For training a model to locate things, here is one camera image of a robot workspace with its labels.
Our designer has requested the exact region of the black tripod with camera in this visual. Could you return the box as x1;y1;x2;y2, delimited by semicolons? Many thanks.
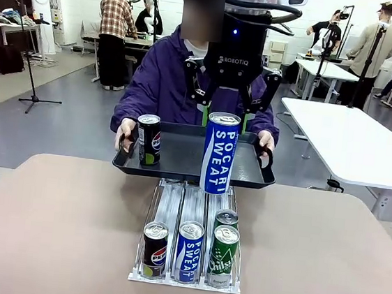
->
311;1;355;101

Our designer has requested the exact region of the white table with clothes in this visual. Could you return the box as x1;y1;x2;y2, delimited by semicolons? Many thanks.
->
0;6;48;78

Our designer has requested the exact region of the person's right forearm purple sleeve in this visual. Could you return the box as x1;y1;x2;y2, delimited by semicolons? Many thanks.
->
111;85;150;138

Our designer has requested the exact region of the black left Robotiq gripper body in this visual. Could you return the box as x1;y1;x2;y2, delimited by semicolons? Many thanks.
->
200;9;271;91

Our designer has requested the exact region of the large white table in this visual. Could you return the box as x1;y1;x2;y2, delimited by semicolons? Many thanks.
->
269;96;392;221

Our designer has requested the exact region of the black bag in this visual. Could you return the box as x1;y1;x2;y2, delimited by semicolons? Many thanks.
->
0;43;28;77

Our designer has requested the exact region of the white tower air conditioner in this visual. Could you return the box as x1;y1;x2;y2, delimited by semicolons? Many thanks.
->
19;0;62;57

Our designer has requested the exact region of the person in black tee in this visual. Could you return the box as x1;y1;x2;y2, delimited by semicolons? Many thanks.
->
303;6;346;56

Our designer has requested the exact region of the small black object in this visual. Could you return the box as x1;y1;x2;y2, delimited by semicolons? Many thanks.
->
325;178;346;193

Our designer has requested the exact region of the blue Pocari Sweat can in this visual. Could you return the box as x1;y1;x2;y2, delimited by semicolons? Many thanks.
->
198;110;242;197
173;220;206;284

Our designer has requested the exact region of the black microphone stand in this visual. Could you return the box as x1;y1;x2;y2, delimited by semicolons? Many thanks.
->
3;0;73;118

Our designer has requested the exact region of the tall black tripod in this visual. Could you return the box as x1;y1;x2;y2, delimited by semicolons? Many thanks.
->
346;19;389;112

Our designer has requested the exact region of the person in purple hooded jacket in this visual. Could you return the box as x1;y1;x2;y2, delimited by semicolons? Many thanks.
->
110;0;294;154

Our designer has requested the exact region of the clear white can dispenser rack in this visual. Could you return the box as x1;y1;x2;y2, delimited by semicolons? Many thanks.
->
128;174;252;294

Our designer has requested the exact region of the person's left forearm purple sleeve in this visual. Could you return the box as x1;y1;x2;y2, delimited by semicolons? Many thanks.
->
248;103;282;149

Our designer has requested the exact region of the person in plaid shirt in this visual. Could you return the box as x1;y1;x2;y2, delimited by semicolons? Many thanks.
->
91;0;143;94

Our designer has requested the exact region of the person's right hand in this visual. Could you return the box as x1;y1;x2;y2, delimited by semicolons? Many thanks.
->
113;116;140;155

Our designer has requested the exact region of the person's left hand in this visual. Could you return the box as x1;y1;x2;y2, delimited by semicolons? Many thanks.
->
255;130;278;152

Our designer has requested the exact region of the person in beige jacket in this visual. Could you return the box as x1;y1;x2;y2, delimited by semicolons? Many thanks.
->
342;0;392;113

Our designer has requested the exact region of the white drawer unit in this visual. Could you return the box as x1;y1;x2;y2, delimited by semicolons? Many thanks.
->
268;40;289;64

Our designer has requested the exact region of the dark grey plastic tray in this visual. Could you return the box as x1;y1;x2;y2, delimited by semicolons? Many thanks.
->
110;116;282;192

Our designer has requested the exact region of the black Pepsi can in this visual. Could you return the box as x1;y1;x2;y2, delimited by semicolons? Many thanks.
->
138;220;171;280
133;113;165;168

